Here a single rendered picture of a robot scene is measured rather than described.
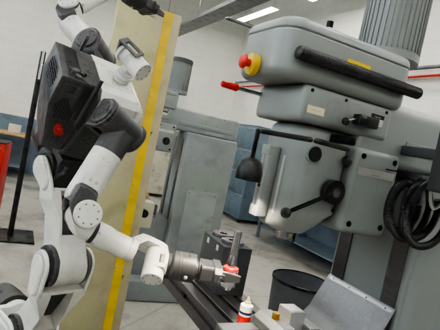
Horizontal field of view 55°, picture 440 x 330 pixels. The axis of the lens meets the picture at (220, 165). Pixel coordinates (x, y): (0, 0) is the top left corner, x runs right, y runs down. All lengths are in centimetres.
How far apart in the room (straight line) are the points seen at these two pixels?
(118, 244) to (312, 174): 58
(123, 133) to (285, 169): 48
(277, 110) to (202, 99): 970
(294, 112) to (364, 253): 65
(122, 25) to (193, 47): 807
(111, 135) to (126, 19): 171
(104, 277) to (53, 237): 149
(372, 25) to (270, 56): 43
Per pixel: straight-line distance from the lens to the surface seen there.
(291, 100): 120
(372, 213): 138
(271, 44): 118
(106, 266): 302
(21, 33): 1015
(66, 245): 157
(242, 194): 861
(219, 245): 165
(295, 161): 121
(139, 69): 139
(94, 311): 314
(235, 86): 129
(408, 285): 151
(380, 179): 138
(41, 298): 161
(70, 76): 134
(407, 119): 144
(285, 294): 325
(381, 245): 156
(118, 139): 125
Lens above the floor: 153
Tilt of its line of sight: 3 degrees down
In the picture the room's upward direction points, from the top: 12 degrees clockwise
